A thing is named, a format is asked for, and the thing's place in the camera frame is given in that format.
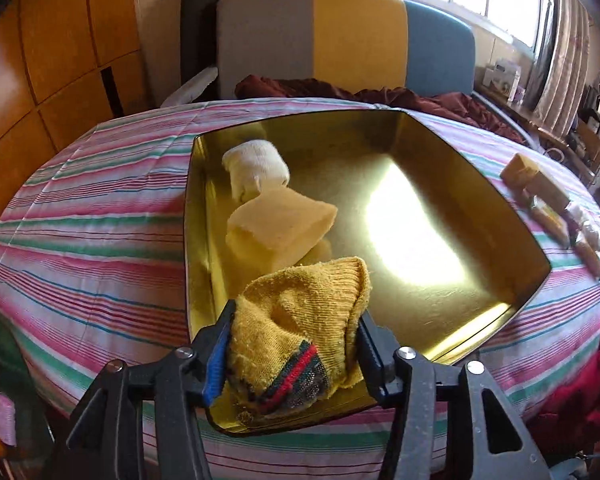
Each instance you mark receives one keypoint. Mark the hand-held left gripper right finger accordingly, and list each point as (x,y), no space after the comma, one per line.
(372,360)

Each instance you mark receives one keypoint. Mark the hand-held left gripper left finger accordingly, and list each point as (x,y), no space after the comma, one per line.
(215,362)

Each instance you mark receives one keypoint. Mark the yellow knitted sock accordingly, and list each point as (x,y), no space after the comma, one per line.
(290,320)

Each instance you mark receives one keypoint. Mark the gold tin box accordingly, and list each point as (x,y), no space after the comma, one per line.
(405,240)

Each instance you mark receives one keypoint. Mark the yellow sponge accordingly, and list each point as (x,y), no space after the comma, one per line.
(275,225)

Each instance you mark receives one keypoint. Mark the striped bed sheet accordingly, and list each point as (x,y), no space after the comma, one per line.
(105,200)

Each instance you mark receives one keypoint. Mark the white rolled sock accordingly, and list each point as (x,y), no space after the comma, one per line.
(255,165)

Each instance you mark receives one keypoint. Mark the red clothing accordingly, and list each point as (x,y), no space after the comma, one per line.
(580,400)

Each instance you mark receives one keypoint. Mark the pink striped cloth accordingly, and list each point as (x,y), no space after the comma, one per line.
(5,417)

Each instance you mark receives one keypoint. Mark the yellow snack packet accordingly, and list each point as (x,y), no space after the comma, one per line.
(550,222)

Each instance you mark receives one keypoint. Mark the orange stick-shaped item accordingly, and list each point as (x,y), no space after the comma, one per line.
(591,262)

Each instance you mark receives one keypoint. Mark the kraft cardboard box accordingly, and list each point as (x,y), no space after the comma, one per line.
(520,170)

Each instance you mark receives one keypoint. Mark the pale cardboard box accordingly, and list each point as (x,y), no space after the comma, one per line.
(550,192)

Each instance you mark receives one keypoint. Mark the dark red blanket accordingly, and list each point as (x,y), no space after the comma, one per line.
(430,105)

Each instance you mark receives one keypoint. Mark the white pillow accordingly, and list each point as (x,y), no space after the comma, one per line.
(192,85)

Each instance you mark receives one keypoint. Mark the wooden side desk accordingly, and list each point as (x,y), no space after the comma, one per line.
(535,130)

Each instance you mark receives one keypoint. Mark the white carton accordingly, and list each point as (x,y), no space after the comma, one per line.
(502,76)

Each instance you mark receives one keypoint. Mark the grey yellow blue headboard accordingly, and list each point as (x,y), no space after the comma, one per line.
(355,35)

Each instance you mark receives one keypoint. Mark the black rolled mat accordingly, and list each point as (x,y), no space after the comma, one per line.
(197,35)

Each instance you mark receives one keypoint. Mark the patterned beige curtain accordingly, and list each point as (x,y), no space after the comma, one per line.
(565,60)

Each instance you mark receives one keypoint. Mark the wooden wardrobe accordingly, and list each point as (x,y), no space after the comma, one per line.
(55,35)

